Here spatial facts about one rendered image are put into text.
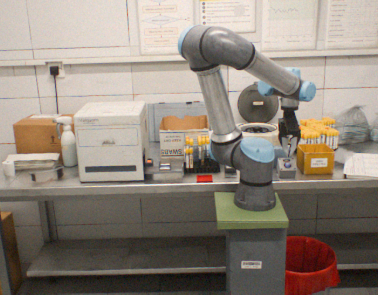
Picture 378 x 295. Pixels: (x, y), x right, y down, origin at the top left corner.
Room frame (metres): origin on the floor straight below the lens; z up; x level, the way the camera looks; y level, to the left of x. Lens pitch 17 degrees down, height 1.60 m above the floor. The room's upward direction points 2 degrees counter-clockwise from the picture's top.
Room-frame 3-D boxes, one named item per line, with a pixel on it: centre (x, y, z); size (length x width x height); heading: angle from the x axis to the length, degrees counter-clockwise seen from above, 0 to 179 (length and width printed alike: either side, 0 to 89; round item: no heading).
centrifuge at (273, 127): (2.20, -0.34, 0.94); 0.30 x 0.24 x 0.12; 170
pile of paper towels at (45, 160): (2.09, 0.76, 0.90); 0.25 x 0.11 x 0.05; 89
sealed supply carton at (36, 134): (2.30, 0.71, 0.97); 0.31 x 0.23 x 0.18; 82
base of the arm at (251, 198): (1.51, -0.23, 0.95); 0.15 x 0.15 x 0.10
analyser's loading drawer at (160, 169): (1.88, 0.13, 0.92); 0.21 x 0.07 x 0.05; 89
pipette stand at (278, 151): (1.95, -0.41, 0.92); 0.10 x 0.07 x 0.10; 91
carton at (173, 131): (2.26, 0.02, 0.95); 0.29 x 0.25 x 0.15; 179
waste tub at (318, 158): (1.91, -0.56, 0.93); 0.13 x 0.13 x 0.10; 1
